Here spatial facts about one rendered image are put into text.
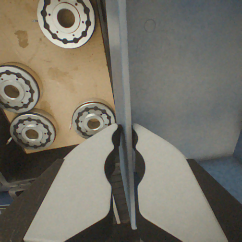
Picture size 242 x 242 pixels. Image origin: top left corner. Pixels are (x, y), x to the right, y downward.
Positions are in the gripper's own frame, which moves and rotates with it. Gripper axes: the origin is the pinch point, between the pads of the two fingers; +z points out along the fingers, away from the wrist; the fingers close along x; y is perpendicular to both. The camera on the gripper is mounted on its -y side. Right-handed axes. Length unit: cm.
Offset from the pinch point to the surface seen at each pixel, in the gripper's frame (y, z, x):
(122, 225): 62, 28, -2
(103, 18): -7.0, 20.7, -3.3
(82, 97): 9.0, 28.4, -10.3
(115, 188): 42, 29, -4
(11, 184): 24.9, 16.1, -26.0
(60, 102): 10.1, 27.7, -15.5
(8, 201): 52, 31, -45
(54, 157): 23.4, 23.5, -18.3
